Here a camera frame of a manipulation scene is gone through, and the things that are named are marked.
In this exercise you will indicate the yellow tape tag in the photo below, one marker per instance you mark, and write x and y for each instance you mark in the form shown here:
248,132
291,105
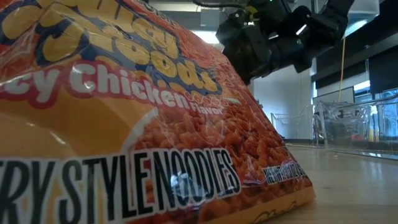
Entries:
253,10

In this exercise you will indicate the bright ceiling light panel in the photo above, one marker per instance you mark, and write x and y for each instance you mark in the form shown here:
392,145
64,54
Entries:
206,36

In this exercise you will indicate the grey ceiling box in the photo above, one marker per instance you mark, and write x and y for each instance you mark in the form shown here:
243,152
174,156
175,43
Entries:
211,17

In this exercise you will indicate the black wall screen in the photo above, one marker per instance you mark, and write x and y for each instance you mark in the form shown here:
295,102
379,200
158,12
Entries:
384,76

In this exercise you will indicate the grey framed wall panel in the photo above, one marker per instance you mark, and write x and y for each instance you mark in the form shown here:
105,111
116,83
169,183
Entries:
332,97

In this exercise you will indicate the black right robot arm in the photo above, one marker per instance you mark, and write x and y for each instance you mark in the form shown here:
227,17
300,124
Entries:
332,18

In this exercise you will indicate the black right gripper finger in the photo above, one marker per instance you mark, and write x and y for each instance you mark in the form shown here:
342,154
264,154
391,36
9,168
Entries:
242,53
265,57

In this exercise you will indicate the silver ventilation duct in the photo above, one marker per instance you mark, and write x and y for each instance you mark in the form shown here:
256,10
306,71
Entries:
363,15

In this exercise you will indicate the clear plastic bin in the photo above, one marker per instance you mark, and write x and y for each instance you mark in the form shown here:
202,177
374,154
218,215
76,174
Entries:
292,124
351,130

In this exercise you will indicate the orange spicy chicken noodle pack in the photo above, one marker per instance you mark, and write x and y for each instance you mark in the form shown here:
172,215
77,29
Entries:
109,130

